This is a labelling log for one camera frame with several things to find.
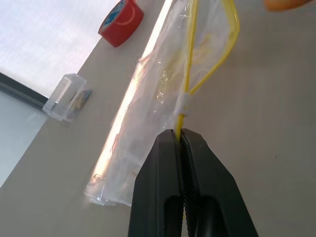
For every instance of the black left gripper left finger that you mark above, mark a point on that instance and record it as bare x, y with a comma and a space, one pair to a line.
155, 187

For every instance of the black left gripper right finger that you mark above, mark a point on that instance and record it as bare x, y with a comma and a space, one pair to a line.
217, 187

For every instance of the clear yellow-zip plastic bag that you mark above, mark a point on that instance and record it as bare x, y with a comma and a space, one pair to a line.
158, 98

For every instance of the orange snack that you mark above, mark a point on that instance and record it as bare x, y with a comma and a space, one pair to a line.
287, 4

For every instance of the clear acrylic block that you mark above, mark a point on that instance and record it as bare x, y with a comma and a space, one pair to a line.
65, 97

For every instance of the red adhesive tape roll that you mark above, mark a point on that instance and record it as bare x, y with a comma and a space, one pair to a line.
122, 23

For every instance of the black window frame rail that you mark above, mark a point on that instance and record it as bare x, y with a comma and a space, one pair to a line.
23, 92

